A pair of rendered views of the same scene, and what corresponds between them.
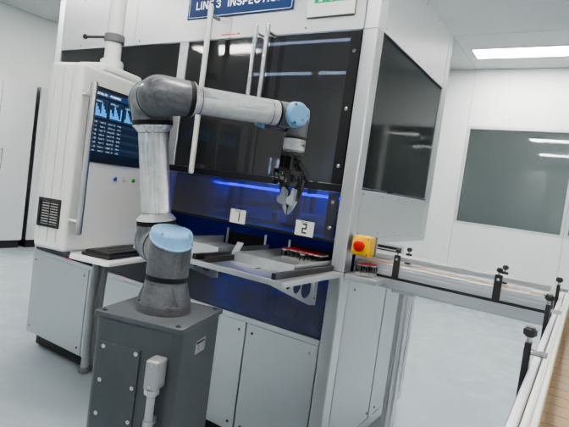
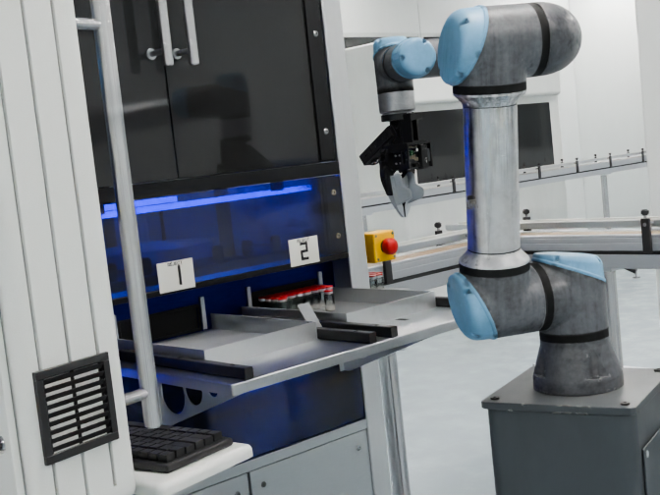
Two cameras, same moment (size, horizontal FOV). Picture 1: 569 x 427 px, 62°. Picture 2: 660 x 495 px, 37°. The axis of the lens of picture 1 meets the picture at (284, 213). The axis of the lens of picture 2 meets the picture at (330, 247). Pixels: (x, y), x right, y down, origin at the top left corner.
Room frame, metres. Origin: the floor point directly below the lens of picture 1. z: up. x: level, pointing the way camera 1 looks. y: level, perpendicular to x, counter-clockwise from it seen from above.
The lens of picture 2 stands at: (1.24, 2.02, 1.23)
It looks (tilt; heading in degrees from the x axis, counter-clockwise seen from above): 5 degrees down; 286
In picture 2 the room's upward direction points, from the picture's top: 6 degrees counter-clockwise
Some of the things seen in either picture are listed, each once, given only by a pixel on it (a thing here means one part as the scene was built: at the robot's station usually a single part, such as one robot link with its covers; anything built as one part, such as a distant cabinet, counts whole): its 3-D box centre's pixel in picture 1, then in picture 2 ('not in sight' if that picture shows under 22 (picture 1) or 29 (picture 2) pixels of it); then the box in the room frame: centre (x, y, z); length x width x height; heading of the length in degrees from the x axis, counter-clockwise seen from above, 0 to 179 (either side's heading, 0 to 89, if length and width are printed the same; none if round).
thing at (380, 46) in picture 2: (296, 123); (393, 65); (1.64, 0.00, 1.39); 0.09 x 0.08 x 0.11; 120
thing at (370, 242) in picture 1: (364, 245); (375, 246); (1.79, -0.31, 1.00); 0.08 x 0.07 x 0.07; 148
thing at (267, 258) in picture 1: (288, 260); (337, 306); (1.82, -0.04, 0.90); 0.34 x 0.26 x 0.04; 148
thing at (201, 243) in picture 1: (220, 244); (209, 338); (2.00, 0.25, 0.90); 0.34 x 0.26 x 0.04; 148
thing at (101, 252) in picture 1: (129, 250); (109, 439); (2.02, 0.64, 0.82); 0.40 x 0.14 x 0.02; 159
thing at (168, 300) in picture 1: (165, 291); (576, 356); (1.31, 0.30, 0.84); 0.15 x 0.15 x 0.10
